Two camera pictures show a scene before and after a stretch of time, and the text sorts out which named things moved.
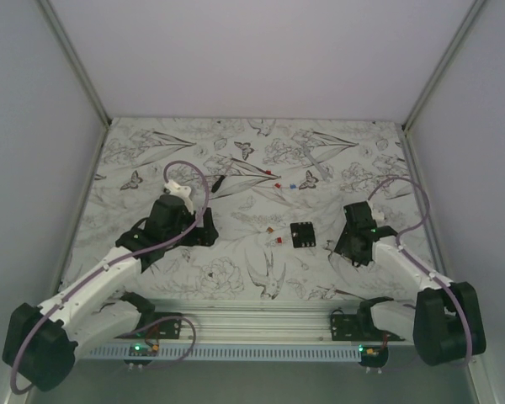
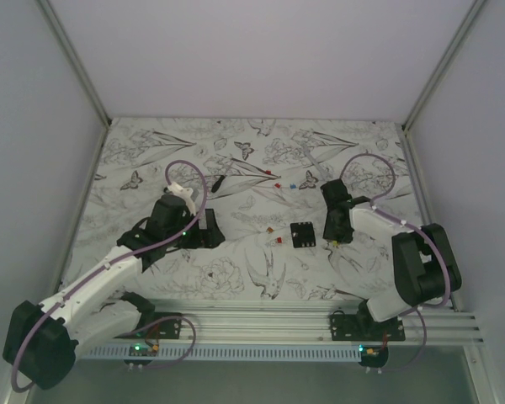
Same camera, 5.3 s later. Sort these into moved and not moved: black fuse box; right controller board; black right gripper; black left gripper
Moved: black right gripper
Not moved: black fuse box; right controller board; black left gripper
